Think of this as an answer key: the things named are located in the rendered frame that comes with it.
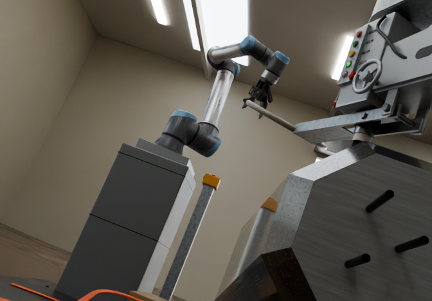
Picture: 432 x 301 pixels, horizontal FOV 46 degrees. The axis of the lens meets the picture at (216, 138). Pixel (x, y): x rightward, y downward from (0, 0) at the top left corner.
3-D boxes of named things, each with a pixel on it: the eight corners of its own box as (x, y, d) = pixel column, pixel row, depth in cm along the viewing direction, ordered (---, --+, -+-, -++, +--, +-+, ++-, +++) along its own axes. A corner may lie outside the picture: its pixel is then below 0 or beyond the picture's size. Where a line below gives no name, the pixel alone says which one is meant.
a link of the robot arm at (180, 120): (158, 133, 302) (171, 108, 307) (181, 146, 308) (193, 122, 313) (168, 130, 288) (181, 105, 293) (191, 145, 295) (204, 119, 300)
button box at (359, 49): (353, 83, 208) (373, 27, 216) (348, 81, 207) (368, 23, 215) (341, 87, 216) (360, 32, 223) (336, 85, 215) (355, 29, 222)
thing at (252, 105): (341, 160, 252) (344, 155, 252) (263, 115, 236) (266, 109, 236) (301, 136, 298) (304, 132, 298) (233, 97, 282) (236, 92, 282)
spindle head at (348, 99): (438, 127, 186) (465, 26, 198) (395, 98, 178) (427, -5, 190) (369, 137, 218) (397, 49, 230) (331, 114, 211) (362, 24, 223)
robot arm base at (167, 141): (149, 141, 288) (157, 127, 291) (153, 152, 306) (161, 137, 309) (179, 154, 285) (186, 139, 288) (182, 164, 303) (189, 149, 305)
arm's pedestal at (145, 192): (40, 287, 251) (112, 136, 274) (73, 291, 298) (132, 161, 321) (130, 327, 242) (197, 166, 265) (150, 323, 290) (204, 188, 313)
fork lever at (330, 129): (427, 135, 186) (431, 123, 188) (389, 111, 180) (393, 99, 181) (316, 146, 249) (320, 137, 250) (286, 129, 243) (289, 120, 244)
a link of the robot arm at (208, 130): (182, 148, 306) (214, 58, 345) (204, 163, 312) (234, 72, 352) (195, 141, 294) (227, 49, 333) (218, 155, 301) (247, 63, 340)
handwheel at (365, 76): (391, 100, 186) (402, 65, 190) (372, 87, 183) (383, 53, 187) (364, 107, 200) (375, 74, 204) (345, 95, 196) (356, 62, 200)
